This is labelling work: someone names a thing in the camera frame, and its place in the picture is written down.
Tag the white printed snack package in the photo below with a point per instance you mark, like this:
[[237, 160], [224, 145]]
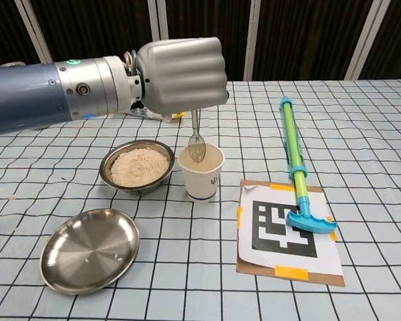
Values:
[[153, 114]]

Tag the aluminium partition post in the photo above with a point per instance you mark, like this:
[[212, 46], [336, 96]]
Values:
[[254, 40], [162, 20], [367, 40], [35, 33]]

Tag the steel bowl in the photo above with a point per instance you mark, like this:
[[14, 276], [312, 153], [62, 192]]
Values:
[[137, 189]]

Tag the cardboard card with black marker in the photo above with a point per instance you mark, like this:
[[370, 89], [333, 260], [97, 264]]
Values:
[[287, 261]]

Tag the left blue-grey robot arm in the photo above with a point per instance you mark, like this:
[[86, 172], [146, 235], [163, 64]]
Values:
[[36, 95]]

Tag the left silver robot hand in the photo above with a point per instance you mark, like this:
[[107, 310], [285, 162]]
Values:
[[183, 75]]

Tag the metal bowl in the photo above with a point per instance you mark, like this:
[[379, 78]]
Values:
[[87, 250]]

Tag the metal spoon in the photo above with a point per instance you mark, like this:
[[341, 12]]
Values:
[[197, 152]]

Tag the white paper cup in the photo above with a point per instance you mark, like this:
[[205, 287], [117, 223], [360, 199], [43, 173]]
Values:
[[200, 187]]

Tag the green and blue water pump toy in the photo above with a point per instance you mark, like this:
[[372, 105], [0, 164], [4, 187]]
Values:
[[292, 140]]

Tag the blue checked tablecloth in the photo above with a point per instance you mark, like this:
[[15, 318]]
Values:
[[354, 150]]

